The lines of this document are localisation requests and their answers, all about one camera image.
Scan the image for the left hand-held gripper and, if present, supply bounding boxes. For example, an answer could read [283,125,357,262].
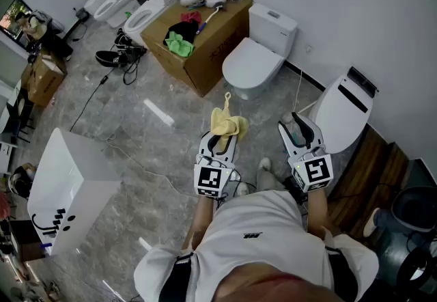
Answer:
[193,132,242,200]

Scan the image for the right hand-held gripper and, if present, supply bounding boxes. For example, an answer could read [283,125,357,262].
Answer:
[278,111,334,194]

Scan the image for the yellow cleaning cloth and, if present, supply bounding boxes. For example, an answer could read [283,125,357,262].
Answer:
[210,92,251,145]

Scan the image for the white toilet lid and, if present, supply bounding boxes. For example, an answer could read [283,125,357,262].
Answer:
[221,37,286,90]

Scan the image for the person's left forearm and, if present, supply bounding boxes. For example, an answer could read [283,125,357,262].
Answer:
[182,195,220,251]

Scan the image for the person's right forearm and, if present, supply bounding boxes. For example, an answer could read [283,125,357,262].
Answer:
[305,189,337,237]

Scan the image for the white smart toilet black panel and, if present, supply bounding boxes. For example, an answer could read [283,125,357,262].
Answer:
[309,71,375,154]

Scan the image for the white toilet with square tank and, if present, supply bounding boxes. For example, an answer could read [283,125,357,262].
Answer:
[221,3,299,101]

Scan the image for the white plastic strip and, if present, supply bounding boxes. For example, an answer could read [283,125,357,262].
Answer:
[297,101,320,114]

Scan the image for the person's grey trousers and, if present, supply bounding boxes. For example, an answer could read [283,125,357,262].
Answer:
[255,167,292,193]

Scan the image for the wooden platform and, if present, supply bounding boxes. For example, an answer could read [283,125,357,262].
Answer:
[326,124,410,241]

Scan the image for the person's white shirt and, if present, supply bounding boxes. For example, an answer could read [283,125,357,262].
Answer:
[132,189,380,302]

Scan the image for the large cardboard box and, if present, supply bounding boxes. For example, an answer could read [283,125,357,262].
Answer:
[140,0,254,98]

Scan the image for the green cloth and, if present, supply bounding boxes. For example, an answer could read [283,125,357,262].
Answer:
[165,31,196,58]

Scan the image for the black cloth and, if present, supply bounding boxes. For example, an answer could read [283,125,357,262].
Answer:
[163,20,199,44]

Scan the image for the grey bucket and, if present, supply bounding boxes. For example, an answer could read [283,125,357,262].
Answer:
[391,186,437,235]

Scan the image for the red cloth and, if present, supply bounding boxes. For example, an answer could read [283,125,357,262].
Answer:
[180,11,203,25]

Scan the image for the white rectangular basin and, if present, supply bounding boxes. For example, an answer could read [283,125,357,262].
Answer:
[27,127,122,257]

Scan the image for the small cardboard box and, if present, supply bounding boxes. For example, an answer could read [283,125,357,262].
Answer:
[20,53,68,109]

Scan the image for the white power cable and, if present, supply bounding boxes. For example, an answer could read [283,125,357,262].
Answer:
[295,69,304,113]

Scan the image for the white toilet brush blue handle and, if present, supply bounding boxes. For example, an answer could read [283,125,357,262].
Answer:
[195,2,228,36]

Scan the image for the black floor cable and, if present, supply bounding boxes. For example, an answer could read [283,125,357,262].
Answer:
[69,67,116,133]

